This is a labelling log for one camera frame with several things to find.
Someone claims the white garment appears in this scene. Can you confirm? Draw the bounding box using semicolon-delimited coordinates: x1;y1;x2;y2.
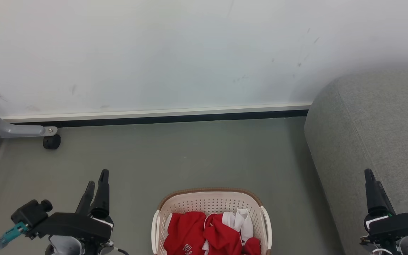
222;208;254;243

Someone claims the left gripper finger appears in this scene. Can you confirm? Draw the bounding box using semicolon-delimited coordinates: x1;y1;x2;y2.
89;169;111;219
75;181;95;215

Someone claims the white laundry basket brown rim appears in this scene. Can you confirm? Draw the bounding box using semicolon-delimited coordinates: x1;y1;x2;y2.
151;187;273;255

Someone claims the black caster wheel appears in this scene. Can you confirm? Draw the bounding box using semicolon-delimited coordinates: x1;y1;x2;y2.
43;135;62;150

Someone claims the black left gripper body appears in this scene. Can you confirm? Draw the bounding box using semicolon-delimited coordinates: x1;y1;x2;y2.
30;212;114;243

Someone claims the white and black panel rail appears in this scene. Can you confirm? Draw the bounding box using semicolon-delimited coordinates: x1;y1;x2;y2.
0;103;312;128

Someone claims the red shirt with white lettering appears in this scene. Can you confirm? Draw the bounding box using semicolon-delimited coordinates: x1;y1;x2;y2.
163;211;207;255

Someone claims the grey fabric sofa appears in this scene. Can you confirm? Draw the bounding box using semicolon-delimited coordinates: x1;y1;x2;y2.
304;67;408;255

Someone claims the grey metal frame leg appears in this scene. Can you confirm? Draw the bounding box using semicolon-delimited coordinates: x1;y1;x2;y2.
0;93;58;138

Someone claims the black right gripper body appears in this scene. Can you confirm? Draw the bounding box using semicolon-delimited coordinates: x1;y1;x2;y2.
363;211;408;239

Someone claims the teal cable connector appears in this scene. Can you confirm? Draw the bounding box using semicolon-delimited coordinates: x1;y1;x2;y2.
0;222;29;249

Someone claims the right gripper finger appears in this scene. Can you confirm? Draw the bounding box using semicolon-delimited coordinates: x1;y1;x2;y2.
364;169;396;215

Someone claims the red and white clothing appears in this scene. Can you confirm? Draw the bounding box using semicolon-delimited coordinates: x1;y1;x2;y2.
203;212;261;255

